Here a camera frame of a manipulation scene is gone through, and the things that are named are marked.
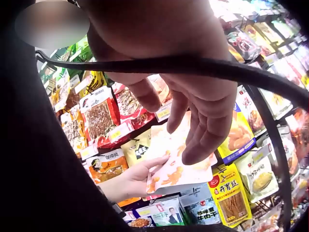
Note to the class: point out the person's right hand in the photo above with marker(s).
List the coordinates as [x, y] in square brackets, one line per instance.
[154, 33]

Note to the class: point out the person's left hand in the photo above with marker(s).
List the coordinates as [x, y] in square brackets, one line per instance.
[130, 183]

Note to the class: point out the person's left thumb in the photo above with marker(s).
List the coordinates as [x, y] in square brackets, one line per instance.
[157, 162]

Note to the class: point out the person's right fingers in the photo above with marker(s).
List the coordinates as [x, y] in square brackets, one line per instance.
[205, 145]

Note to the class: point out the person's right thumb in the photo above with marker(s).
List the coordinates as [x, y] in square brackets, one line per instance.
[144, 96]

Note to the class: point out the person's right index finger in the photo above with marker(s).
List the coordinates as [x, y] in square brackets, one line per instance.
[177, 113]

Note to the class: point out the white orange snack packet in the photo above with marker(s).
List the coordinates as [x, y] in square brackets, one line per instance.
[166, 147]

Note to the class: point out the black shopping basket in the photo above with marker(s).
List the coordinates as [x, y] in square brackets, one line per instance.
[169, 61]

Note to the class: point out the full shop shelf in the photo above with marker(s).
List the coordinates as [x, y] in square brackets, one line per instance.
[101, 116]

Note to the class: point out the black wrist band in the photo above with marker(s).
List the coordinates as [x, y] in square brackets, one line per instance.
[118, 209]

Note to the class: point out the person's body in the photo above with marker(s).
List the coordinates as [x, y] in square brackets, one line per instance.
[36, 157]

